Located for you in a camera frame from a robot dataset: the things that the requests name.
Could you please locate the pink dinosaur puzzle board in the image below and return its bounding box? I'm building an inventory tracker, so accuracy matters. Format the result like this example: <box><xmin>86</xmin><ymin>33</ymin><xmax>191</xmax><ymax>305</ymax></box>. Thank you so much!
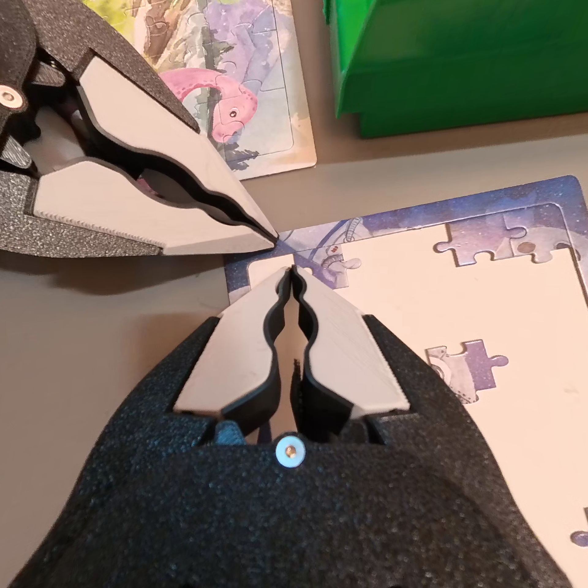
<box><xmin>83</xmin><ymin>0</ymin><xmax>319</xmax><ymax>181</ymax></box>

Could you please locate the blue grey puzzle piece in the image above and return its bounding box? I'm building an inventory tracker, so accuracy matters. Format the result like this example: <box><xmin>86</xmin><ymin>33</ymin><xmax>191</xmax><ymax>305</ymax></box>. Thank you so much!
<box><xmin>503</xmin><ymin>209</ymin><xmax>582</xmax><ymax>263</ymax></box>

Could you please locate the purple grey puzzle piece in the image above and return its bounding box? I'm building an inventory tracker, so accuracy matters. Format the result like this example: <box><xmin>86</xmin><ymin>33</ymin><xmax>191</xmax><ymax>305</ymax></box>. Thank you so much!
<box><xmin>425</xmin><ymin>340</ymin><xmax>510</xmax><ymax>405</ymax></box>

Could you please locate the grey desk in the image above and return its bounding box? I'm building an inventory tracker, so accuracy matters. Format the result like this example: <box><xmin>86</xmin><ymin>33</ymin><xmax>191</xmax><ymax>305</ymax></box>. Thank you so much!
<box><xmin>0</xmin><ymin>106</ymin><xmax>588</xmax><ymax>588</ymax></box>

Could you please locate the plain blue puzzle piece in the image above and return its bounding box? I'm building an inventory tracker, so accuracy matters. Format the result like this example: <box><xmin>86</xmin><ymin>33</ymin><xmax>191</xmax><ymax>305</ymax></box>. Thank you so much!
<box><xmin>434</xmin><ymin>216</ymin><xmax>526</xmax><ymax>268</ymax></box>

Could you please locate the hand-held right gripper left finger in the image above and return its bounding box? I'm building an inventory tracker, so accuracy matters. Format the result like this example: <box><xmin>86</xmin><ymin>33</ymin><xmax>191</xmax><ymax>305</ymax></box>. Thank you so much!
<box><xmin>171</xmin><ymin>266</ymin><xmax>295</xmax><ymax>435</ymax></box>

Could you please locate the blue framed puzzle board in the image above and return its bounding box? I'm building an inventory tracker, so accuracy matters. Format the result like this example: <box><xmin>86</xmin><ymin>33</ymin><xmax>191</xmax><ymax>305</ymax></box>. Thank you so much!
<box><xmin>224</xmin><ymin>175</ymin><xmax>588</xmax><ymax>552</ymax></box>

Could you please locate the blue star puzzle piece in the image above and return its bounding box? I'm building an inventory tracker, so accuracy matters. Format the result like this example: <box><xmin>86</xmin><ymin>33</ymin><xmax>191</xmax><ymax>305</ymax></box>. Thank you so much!
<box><xmin>570</xmin><ymin>505</ymin><xmax>588</xmax><ymax>548</ymax></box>

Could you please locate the green plastic bin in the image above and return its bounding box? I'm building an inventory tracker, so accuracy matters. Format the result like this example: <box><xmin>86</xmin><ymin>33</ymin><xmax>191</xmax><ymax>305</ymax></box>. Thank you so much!
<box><xmin>323</xmin><ymin>0</ymin><xmax>588</xmax><ymax>138</ymax></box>

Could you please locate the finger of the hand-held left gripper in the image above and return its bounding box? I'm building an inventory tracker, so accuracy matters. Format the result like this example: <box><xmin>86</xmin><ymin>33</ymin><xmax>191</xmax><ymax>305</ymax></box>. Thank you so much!
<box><xmin>33</xmin><ymin>156</ymin><xmax>276</xmax><ymax>257</ymax></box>
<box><xmin>77</xmin><ymin>54</ymin><xmax>279</xmax><ymax>240</ymax></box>

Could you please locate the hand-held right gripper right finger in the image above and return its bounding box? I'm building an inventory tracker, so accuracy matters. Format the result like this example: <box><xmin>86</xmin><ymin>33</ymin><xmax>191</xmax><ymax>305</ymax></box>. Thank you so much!
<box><xmin>292</xmin><ymin>266</ymin><xmax>410</xmax><ymax>436</ymax></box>

